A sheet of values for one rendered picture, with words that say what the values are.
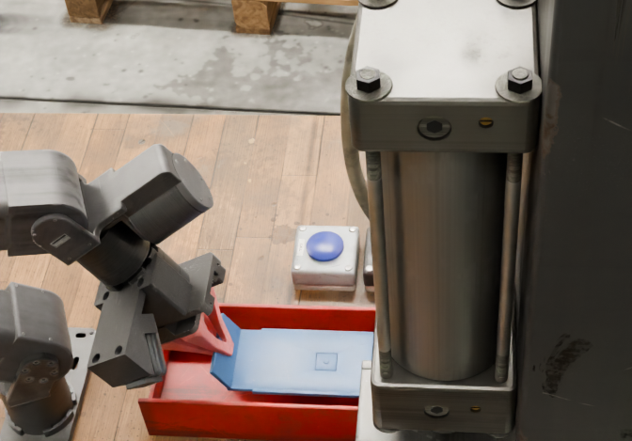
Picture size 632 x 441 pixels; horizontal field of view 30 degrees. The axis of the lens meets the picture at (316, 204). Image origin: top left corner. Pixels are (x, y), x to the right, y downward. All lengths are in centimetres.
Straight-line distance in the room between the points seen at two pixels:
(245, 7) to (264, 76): 19
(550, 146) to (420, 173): 8
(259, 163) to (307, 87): 146
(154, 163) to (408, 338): 36
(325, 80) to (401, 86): 231
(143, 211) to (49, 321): 16
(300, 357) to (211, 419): 10
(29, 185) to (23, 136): 53
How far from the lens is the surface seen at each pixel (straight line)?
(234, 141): 143
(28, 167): 99
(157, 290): 103
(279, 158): 140
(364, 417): 83
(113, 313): 104
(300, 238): 127
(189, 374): 121
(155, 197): 100
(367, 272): 123
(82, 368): 123
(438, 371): 72
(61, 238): 98
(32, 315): 110
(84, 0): 312
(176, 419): 115
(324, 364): 114
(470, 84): 56
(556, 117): 53
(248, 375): 114
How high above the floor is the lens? 188
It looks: 47 degrees down
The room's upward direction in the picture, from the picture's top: 7 degrees counter-clockwise
